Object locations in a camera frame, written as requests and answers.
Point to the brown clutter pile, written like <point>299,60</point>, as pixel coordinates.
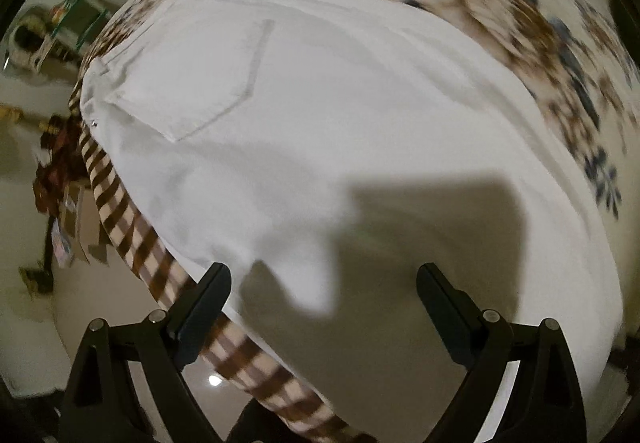
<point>61,141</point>

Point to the white denim pants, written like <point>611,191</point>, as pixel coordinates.
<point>323,150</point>

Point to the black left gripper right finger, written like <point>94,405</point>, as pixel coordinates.
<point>470,335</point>

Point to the floral plush blanket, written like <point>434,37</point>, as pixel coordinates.
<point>586,86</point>

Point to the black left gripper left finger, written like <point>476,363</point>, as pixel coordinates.
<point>192,317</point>

